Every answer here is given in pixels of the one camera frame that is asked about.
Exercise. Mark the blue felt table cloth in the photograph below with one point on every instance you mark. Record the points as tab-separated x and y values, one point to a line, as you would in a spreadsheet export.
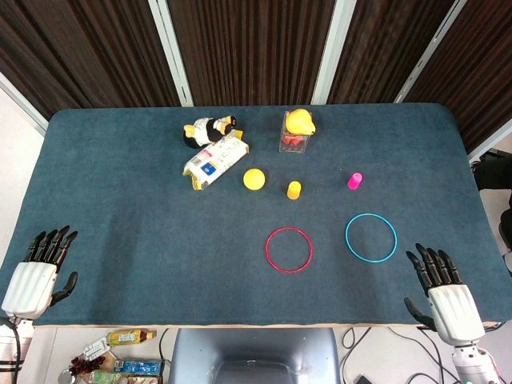
160	240

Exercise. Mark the yellow toy pear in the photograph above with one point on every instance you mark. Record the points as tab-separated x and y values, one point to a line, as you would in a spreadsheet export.
299	121

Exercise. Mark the clear plastic box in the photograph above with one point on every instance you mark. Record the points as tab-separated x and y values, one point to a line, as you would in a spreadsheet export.
294	148

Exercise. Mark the white yellow snack package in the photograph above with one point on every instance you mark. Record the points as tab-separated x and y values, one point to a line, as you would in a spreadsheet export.
216	160

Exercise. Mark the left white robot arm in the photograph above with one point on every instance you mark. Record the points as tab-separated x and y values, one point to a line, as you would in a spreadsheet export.
6	340

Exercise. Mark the yellow ball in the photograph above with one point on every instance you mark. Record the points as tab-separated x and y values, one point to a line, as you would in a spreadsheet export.
254	179

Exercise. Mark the blue snack packet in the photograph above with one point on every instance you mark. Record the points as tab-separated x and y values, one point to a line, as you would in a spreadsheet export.
138	366

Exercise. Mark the yellow label tea bottle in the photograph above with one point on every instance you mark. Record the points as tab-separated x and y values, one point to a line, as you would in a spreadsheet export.
128	337

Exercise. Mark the penguin plush toy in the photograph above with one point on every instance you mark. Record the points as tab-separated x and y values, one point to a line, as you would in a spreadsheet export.
206	131

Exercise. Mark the red toy pieces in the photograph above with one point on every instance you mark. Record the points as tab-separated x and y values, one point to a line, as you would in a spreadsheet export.
292	139

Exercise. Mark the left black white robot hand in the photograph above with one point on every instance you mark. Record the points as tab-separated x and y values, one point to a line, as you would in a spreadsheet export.
30	286

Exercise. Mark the white partition post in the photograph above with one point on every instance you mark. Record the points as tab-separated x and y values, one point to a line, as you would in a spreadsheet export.
334	52
492	144
20	102
430	52
170	52

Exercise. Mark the grey blue chair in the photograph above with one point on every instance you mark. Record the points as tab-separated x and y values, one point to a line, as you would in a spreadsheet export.
252	356

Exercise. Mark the small pink cup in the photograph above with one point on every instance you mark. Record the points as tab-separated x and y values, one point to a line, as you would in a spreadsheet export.
354	181

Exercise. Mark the black bag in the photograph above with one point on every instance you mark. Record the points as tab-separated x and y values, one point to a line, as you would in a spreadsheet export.
494	170

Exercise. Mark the small orange cup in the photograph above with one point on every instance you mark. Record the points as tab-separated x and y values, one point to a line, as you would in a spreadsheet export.
294	190

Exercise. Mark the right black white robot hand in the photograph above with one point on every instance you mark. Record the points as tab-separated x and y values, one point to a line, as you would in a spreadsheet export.
458	310

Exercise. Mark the green plastic bottle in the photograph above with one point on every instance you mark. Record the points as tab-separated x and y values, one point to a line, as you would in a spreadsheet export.
105	377

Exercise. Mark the silver round can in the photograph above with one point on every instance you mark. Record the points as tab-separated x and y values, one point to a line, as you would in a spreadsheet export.
66	377

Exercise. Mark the dark red bundle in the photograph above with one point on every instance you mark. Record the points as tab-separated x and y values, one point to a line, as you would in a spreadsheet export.
84	365

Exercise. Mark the white blister pack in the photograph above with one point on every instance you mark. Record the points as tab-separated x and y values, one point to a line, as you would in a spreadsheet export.
96	348

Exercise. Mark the black round stool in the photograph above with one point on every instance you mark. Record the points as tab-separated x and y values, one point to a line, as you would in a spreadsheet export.
506	230

